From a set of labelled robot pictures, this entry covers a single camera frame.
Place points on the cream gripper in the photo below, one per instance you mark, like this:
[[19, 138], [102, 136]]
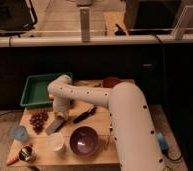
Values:
[[62, 115]]

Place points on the grey eraser block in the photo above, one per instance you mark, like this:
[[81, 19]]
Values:
[[54, 126]]

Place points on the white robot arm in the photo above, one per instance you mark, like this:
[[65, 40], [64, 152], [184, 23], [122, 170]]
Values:
[[135, 136]]

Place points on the white paper cup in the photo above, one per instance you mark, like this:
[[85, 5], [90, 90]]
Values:
[[56, 142]]

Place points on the metal cup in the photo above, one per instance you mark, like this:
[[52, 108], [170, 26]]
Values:
[[27, 154]]

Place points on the orange peach fruit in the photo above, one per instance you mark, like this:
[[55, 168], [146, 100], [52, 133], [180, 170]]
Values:
[[51, 97]]

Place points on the purple grapes bunch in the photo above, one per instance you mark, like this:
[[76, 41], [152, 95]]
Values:
[[37, 121]]

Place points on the green plastic tray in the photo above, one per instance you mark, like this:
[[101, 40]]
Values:
[[35, 93]]

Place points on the purple bowl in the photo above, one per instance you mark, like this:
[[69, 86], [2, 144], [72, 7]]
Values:
[[84, 141]]

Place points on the silver fork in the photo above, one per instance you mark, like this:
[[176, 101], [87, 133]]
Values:
[[108, 137]]

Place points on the red bowl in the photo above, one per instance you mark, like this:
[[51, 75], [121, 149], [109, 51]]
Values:
[[110, 82]]

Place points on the orange carrot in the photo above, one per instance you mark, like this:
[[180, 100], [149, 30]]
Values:
[[15, 158]]

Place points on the blue floor box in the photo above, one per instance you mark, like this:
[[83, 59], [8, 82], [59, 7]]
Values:
[[162, 142]]

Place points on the black monitor right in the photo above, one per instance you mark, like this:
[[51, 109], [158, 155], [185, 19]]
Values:
[[143, 17]]

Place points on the grey vertical post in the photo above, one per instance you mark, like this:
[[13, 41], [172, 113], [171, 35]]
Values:
[[85, 24]]

